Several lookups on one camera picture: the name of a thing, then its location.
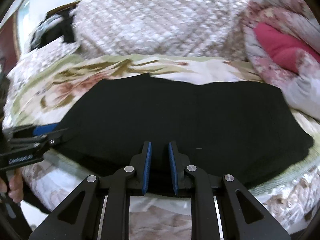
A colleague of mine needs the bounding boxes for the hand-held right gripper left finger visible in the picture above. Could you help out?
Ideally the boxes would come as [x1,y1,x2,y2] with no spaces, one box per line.
[29,141,152,240]

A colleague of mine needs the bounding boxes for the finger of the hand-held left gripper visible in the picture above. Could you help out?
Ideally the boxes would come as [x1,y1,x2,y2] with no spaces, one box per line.
[9,127,70,155]
[2,123,60,143]

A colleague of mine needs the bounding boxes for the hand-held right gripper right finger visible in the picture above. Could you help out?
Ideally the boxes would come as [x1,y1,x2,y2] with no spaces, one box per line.
[168,141,292,240]

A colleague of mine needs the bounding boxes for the black pants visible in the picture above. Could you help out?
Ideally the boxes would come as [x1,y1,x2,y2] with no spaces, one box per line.
[49,73,314,191]

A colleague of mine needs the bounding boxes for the person's left hand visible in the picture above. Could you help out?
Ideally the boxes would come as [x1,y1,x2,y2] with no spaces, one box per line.
[0,169,25,205]

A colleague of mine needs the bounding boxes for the floral fleece blanket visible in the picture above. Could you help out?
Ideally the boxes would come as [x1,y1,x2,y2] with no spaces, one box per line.
[2,54,320,235]

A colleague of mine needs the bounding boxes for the dark clothes pile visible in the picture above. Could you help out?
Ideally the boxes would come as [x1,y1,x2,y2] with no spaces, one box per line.
[29,14,64,52]

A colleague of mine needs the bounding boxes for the black cloth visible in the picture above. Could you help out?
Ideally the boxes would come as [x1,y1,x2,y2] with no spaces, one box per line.
[61,9,77,43]

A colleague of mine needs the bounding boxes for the wooden headboard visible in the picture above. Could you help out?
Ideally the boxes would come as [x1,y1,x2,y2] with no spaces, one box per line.
[46,1,79,14]

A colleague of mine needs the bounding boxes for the quilted pale bedspread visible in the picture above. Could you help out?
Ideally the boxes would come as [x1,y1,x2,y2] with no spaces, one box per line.
[6,0,258,120]

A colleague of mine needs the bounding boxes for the pink floral comforter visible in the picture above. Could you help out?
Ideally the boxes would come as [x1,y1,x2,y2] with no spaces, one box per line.
[241,0,320,119]

